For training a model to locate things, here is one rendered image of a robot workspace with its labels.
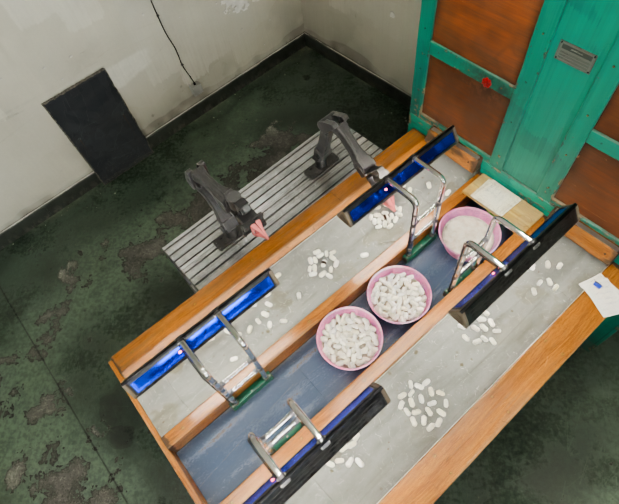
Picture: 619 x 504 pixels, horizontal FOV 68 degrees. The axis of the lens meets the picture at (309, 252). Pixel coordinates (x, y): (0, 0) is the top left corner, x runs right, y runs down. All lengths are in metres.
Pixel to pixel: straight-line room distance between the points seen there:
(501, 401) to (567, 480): 0.91
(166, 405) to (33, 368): 1.44
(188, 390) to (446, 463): 1.00
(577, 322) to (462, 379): 0.50
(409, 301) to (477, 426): 0.54
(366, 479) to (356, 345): 0.48
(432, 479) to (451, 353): 0.46
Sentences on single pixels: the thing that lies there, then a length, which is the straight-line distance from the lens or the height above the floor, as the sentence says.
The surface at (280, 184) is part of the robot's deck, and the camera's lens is 2.44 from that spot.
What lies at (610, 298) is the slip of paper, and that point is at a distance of 2.17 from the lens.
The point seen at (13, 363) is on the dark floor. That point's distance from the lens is 3.37.
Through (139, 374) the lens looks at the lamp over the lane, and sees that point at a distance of 1.65.
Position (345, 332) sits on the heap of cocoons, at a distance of 1.93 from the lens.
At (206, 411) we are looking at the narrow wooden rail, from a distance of 1.90.
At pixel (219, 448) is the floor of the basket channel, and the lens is 1.96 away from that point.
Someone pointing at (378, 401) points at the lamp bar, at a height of 1.08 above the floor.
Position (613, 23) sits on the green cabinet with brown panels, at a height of 1.62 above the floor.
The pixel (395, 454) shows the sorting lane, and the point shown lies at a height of 0.74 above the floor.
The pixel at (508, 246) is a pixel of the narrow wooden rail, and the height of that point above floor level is 0.76.
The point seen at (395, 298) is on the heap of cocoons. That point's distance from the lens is 1.98.
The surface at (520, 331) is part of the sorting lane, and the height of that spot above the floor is 0.74.
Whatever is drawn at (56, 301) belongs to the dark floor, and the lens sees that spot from 3.40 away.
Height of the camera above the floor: 2.54
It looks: 59 degrees down
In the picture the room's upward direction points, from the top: 12 degrees counter-clockwise
